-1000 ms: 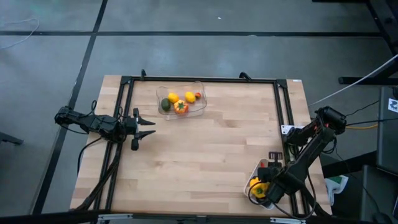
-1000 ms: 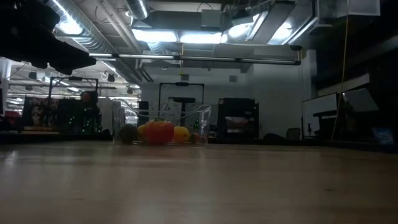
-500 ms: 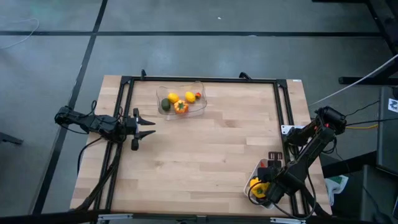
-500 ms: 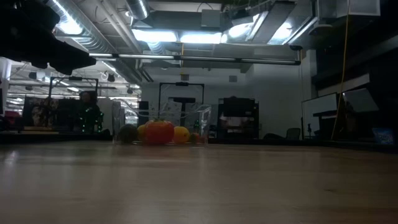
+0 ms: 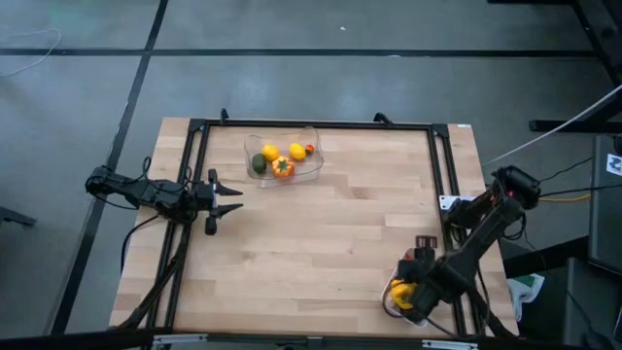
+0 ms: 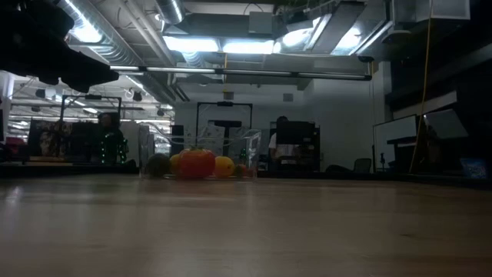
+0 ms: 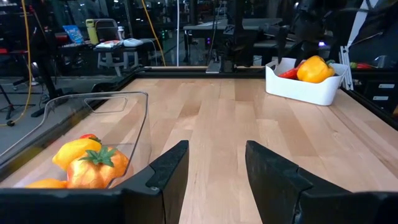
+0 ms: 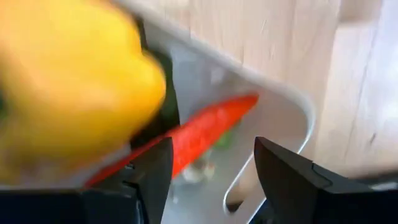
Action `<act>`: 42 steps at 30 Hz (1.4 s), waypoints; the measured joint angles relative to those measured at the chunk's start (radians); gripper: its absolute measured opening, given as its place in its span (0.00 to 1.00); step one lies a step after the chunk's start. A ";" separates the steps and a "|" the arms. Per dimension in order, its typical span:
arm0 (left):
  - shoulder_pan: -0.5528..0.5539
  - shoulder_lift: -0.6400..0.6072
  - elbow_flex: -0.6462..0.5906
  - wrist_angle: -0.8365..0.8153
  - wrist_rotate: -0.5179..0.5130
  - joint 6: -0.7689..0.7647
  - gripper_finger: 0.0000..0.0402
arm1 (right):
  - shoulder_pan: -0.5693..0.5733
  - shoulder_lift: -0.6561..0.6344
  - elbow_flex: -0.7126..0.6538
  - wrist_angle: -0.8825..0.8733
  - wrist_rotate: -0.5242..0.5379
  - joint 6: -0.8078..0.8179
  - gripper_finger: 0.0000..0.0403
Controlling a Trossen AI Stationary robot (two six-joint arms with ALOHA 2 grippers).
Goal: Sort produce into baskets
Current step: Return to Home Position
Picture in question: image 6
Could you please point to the orange fruit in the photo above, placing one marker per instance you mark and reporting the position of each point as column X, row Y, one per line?
column 224, row 166

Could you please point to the rectangular ceiling light panel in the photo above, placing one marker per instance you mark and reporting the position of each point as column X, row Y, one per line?
column 296, row 37
column 190, row 44
column 86, row 34
column 348, row 38
column 248, row 47

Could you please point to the red tomato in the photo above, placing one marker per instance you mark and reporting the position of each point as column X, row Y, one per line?
column 196, row 163

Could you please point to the dark green avocado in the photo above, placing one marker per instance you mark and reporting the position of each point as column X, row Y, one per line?
column 158, row 166

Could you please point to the round metal air duct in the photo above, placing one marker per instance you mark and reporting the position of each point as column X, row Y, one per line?
column 169, row 11

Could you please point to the white board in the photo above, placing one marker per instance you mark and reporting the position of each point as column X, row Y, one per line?
column 396, row 138

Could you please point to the black gantry frame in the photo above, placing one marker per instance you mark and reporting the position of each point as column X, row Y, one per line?
column 225, row 104

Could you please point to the red strawberry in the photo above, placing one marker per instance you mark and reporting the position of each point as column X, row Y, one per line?
column 240, row 170

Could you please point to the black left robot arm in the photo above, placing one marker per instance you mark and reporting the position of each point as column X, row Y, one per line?
column 30, row 17

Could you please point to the black office chair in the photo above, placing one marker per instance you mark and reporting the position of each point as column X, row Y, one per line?
column 362, row 165

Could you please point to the clear plastic bin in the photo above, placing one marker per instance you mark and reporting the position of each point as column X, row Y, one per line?
column 250, row 146

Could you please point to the long linear ceiling light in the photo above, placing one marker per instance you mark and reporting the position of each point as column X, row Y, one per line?
column 238, row 71

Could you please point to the yellow lemon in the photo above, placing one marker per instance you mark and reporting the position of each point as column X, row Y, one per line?
column 175, row 163

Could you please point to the dark display screen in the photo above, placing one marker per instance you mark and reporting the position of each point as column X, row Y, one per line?
column 48, row 138

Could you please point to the person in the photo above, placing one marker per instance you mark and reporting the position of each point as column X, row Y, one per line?
column 277, row 148
column 109, row 142

